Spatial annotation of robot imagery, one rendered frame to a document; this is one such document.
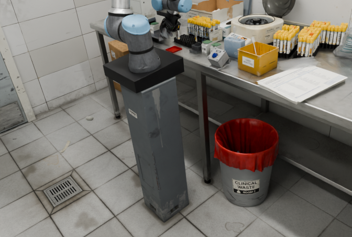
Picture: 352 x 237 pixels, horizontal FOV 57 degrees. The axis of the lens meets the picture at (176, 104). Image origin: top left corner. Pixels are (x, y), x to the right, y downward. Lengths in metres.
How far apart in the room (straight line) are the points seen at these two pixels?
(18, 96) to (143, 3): 1.63
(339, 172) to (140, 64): 1.21
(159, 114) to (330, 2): 1.07
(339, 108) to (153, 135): 0.83
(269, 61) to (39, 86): 2.31
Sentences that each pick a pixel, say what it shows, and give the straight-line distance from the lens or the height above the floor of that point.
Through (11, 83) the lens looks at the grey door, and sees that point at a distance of 3.15.
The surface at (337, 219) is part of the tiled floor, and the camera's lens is 2.12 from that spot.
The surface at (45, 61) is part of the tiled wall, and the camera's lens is 3.25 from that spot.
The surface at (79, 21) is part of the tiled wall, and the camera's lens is 3.30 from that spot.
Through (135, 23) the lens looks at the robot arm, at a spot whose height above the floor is 1.16.
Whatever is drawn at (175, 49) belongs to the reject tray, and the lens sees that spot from 1.89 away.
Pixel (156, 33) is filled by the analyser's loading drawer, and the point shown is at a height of 0.92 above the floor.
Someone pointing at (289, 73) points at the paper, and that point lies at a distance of 1.53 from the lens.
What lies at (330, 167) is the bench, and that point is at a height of 0.27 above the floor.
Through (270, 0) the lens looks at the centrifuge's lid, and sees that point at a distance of 2.08.
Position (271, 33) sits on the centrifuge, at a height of 0.94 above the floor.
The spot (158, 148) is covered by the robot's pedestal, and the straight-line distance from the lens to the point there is 1.67.
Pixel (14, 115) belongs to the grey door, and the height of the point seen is 0.12.
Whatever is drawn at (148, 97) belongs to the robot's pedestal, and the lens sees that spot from 1.49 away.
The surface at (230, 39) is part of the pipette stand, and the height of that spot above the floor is 0.97.
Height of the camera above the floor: 1.56
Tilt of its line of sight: 31 degrees down
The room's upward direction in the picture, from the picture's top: 6 degrees counter-clockwise
